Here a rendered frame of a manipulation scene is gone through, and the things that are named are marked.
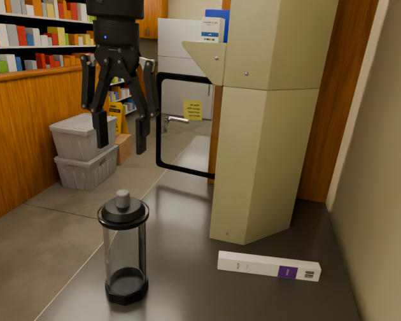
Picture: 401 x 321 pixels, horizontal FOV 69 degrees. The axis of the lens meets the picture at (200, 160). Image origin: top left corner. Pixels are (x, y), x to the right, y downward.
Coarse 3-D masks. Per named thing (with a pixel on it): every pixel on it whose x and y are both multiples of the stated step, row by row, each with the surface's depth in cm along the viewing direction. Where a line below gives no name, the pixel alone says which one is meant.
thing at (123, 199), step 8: (120, 192) 61; (128, 192) 62; (112, 200) 64; (120, 200) 61; (128, 200) 62; (136, 200) 65; (104, 208) 61; (112, 208) 61; (120, 208) 61; (128, 208) 61; (136, 208) 62; (144, 208) 64; (104, 216) 60; (112, 216) 59; (120, 216) 59; (128, 216) 60; (136, 216) 61
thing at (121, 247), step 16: (112, 224) 58; (128, 224) 59; (144, 224) 64; (112, 240) 61; (128, 240) 61; (144, 240) 66; (112, 256) 63; (128, 256) 63; (144, 256) 67; (112, 272) 65; (128, 272) 64; (144, 272) 69; (112, 288) 67; (128, 288) 66
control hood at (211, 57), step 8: (192, 48) 73; (200, 48) 72; (208, 48) 72; (216, 48) 71; (224, 48) 71; (192, 56) 73; (200, 56) 73; (208, 56) 72; (216, 56) 72; (224, 56) 71; (200, 64) 73; (208, 64) 73; (216, 64) 73; (224, 64) 72; (208, 72) 74; (216, 72) 73; (224, 72) 73; (216, 80) 74
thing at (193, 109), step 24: (168, 96) 114; (192, 96) 111; (216, 96) 107; (168, 120) 118; (192, 120) 114; (216, 120) 110; (168, 144) 122; (192, 144) 118; (216, 144) 114; (192, 168) 121
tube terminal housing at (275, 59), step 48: (240, 0) 66; (288, 0) 65; (336, 0) 73; (240, 48) 70; (288, 48) 71; (240, 96) 74; (288, 96) 77; (240, 144) 79; (288, 144) 84; (240, 192) 84; (288, 192) 92; (240, 240) 90
